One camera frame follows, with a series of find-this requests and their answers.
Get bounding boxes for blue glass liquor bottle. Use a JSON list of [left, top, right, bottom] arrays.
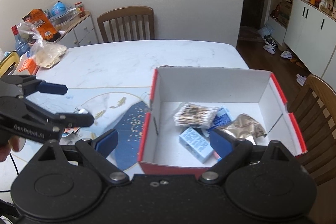
[[11, 25, 30, 57]]

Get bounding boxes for white wardrobe cabinets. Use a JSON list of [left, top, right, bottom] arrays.
[[268, 0, 335, 86]]

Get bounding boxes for wooden chair behind table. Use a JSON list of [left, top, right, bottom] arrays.
[[97, 6, 155, 43]]

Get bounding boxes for orange snack bag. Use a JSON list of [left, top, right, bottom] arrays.
[[22, 9, 62, 42]]

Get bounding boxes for light blue small box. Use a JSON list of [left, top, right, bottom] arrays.
[[179, 127, 214, 164]]

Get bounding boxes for blue patterned table mat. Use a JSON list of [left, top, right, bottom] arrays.
[[28, 86, 150, 176]]

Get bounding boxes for red cardboard box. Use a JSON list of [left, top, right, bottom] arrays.
[[138, 67, 307, 176]]

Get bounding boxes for blue globe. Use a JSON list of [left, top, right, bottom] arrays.
[[51, 1, 67, 16]]

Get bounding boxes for white side cabinet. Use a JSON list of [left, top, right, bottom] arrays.
[[55, 11, 99, 48]]

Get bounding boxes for orange white carton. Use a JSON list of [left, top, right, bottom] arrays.
[[17, 52, 39, 75]]

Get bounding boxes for cotton swabs bag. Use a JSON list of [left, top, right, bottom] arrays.
[[173, 103, 220, 129]]

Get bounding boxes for wooden chair at right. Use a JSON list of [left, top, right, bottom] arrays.
[[287, 75, 335, 185]]

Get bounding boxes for person's left hand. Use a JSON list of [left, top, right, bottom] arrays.
[[0, 136, 26, 162]]

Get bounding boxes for gold foil snack bag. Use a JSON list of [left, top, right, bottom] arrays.
[[217, 114, 267, 145]]

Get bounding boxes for blue wet wipe packet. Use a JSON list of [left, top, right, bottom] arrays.
[[202, 106, 232, 138]]

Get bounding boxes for plastic bag with flatbread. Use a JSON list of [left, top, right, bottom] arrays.
[[17, 22, 68, 69]]

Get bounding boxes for silver sausage snack packet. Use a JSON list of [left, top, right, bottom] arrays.
[[62, 107, 88, 138]]

